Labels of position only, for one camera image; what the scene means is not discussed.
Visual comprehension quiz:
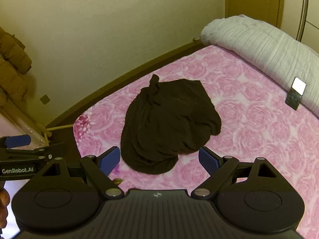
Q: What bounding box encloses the dark wooden bed frame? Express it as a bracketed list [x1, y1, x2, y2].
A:
[46, 41, 205, 130]

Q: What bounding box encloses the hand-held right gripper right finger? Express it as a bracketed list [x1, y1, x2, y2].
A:
[191, 146, 282, 200]

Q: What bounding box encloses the white ribbed quilt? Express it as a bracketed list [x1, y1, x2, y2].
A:
[200, 15, 319, 118]

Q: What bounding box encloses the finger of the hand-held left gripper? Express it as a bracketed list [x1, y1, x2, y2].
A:
[0, 135, 66, 162]

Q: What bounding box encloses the dark brown garment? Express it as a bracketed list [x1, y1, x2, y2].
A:
[121, 74, 222, 175]

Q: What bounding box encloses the person's left hand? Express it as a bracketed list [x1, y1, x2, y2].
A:
[0, 189, 12, 229]

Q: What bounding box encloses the curved metal rail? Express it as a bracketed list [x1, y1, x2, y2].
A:
[296, 0, 311, 41]

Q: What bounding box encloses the brown padded jacket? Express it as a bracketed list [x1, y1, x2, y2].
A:
[0, 27, 33, 108]

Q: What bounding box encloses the black smartphone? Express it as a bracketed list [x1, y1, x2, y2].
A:
[285, 77, 306, 111]

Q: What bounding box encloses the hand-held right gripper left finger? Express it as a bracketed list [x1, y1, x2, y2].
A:
[32, 146, 124, 200]

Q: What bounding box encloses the light wooden stick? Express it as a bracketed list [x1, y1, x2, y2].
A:
[47, 125, 74, 132]

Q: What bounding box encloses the pink floral blanket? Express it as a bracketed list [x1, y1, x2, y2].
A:
[73, 44, 319, 239]

